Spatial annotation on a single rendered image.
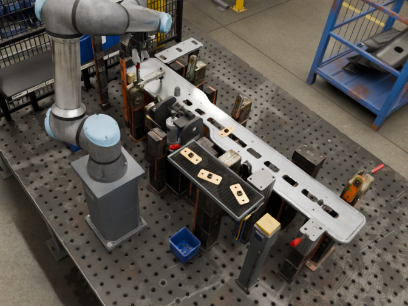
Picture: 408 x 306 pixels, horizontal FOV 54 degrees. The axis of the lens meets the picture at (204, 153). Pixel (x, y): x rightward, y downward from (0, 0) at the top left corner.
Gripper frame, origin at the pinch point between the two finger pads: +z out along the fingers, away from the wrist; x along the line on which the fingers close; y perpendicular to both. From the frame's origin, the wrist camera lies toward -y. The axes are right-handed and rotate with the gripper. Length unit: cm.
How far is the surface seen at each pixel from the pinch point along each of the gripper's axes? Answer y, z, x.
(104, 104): -29, 45, -3
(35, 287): 2, 120, -81
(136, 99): 2.5, 20.1, -3.8
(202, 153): 59, 4, -15
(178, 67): -5.9, 21.4, 31.3
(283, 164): 77, 20, 19
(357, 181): 105, 10, 27
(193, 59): 6.4, 9.0, 30.4
